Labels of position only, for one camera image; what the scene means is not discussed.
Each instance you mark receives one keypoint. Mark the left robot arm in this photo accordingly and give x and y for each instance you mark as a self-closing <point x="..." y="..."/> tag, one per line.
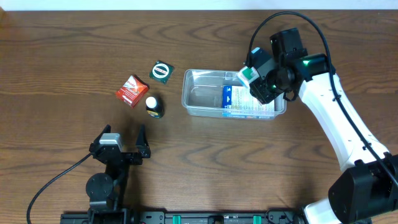
<point x="106" y="189"/>

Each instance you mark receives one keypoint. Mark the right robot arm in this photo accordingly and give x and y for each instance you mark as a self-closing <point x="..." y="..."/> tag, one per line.
<point x="367" y="186"/>

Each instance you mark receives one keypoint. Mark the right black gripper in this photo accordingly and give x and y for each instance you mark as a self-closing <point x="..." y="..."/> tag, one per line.
<point x="261" y="92"/>

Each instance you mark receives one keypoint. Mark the white green medicine sachet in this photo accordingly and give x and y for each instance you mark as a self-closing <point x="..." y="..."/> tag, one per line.
<point x="247" y="75"/>

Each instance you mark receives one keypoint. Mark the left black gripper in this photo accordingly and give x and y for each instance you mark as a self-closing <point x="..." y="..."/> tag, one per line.
<point x="125" y="156"/>

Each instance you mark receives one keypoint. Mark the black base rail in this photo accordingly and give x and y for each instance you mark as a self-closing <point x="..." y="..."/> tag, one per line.
<point x="199" y="217"/>

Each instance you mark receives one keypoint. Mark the blue fever patch box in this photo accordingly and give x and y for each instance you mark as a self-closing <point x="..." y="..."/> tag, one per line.
<point x="239" y="103"/>

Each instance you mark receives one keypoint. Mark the red Panadol box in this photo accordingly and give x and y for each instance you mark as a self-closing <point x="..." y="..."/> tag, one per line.
<point x="132" y="91"/>

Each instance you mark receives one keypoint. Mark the dark green square box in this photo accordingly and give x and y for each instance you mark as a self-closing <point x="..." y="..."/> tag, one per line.
<point x="161" y="72"/>

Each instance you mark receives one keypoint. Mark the clear plastic container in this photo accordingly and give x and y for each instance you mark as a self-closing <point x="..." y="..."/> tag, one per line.
<point x="203" y="92"/>

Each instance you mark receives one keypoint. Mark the dark bottle white cap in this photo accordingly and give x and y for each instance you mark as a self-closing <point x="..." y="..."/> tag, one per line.
<point x="154" y="107"/>

